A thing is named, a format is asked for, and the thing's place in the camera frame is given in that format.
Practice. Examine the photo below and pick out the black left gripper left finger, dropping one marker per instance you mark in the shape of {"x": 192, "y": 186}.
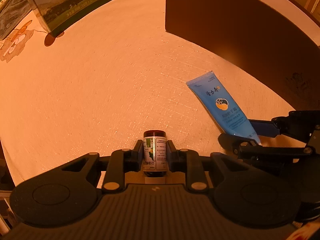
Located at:
{"x": 117, "y": 164}

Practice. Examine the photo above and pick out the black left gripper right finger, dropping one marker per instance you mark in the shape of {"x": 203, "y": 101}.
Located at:
{"x": 190, "y": 163}

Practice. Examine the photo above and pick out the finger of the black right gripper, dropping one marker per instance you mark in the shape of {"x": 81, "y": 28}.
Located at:
{"x": 298, "y": 124}
{"x": 246, "y": 148}

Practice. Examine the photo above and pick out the small brown medicine bottle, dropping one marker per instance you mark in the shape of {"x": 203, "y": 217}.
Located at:
{"x": 155, "y": 153}

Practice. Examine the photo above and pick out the blue hand cream tube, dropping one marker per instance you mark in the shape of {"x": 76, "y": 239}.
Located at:
{"x": 221, "y": 106}

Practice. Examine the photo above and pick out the brown storage box white inside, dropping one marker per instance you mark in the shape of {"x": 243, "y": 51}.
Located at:
{"x": 256, "y": 38}

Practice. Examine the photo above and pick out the grey blue folded cloth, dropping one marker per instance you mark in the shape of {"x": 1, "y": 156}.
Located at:
{"x": 12, "y": 12}

